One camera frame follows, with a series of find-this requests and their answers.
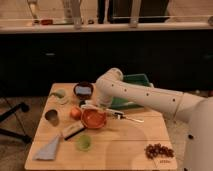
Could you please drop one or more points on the white black dish brush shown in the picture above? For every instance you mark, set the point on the white black dish brush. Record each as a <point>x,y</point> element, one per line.
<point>88,104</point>

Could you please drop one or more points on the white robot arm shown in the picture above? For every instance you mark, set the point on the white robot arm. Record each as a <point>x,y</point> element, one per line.
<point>194,110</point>

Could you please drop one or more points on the dark brown bowl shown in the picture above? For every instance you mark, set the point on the dark brown bowl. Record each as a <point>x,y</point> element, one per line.
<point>83,84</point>

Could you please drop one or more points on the red orange bowl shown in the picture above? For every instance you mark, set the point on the red orange bowl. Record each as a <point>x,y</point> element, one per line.
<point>93,119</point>

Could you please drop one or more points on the green plastic tray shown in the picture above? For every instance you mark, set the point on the green plastic tray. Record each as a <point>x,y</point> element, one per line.
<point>137,79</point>

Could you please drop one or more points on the blue sponge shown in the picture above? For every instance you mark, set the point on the blue sponge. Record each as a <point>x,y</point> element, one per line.
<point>83,90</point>

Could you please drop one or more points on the silver fork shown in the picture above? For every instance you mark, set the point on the silver fork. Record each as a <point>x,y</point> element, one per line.
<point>131,118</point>

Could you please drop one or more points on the orange fruit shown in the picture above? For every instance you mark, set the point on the orange fruit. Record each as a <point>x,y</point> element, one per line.
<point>75,113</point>

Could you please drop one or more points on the green toy vegetable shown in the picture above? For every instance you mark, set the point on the green toy vegetable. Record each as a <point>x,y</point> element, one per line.
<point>60,96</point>

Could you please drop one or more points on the light green cup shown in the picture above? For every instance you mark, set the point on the light green cup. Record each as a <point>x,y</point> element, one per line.
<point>84,142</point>

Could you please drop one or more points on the grey metal cup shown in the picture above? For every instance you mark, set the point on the grey metal cup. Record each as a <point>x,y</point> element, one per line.
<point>52,117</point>

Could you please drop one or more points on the bunch of red grapes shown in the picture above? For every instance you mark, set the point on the bunch of red grapes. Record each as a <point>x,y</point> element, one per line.
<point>155,150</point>

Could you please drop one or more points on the black chair base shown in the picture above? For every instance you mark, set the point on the black chair base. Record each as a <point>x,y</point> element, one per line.
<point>11,126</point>

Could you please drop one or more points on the grey blue cloth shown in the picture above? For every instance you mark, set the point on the grey blue cloth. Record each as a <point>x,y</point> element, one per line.
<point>48,152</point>

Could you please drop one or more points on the wooden block with black handle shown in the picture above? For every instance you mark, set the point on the wooden block with black handle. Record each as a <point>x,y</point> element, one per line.
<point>72,129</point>

